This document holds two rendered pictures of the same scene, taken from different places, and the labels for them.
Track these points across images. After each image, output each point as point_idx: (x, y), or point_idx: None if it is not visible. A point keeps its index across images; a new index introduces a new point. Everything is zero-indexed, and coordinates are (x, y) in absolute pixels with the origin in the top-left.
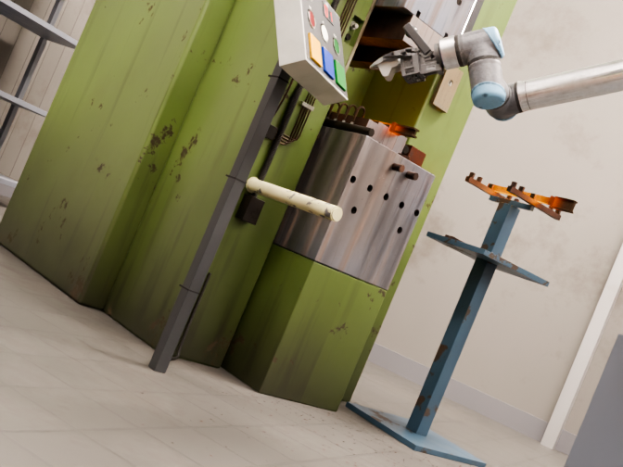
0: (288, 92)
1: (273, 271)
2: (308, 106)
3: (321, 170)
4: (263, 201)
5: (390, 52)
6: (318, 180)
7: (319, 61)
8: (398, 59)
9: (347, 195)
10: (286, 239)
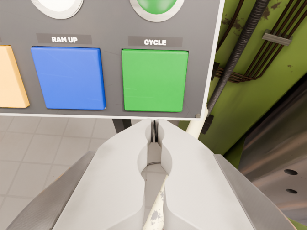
0: (240, 19)
1: (233, 157)
2: (276, 39)
3: (287, 118)
4: (209, 124)
5: (34, 198)
6: (278, 127)
7: (4, 102)
8: (183, 227)
9: (277, 179)
10: (245, 147)
